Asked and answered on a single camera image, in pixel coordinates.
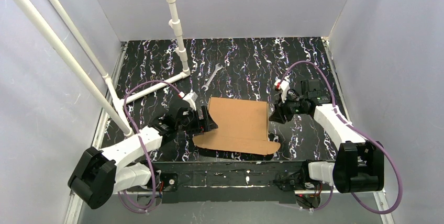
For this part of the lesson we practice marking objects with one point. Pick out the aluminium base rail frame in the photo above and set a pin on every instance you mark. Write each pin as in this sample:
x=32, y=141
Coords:
x=225, y=175

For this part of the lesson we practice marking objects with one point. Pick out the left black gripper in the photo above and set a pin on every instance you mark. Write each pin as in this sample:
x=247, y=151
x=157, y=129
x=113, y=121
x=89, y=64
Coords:
x=201, y=120

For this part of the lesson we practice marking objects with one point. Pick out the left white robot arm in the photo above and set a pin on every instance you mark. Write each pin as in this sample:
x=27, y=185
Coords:
x=100, y=173

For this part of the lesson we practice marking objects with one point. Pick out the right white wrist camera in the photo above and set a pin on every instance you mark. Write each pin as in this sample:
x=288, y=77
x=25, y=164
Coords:
x=282, y=86

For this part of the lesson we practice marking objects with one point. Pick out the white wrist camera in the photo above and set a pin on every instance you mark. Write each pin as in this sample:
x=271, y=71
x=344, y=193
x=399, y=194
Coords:
x=190, y=98
x=282, y=86

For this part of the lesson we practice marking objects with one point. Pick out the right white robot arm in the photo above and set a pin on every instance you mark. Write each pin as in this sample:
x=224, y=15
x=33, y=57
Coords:
x=358, y=165

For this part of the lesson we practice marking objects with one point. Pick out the silver wrench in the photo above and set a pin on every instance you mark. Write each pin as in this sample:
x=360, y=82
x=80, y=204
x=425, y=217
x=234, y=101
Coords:
x=218, y=67

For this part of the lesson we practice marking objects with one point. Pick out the brown cardboard box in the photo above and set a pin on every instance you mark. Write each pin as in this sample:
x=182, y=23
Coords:
x=242, y=127

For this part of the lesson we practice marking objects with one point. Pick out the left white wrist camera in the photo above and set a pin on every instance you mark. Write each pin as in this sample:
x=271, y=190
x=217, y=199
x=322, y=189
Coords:
x=190, y=98

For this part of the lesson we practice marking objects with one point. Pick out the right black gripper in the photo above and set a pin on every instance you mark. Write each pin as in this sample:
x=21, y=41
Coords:
x=279, y=112

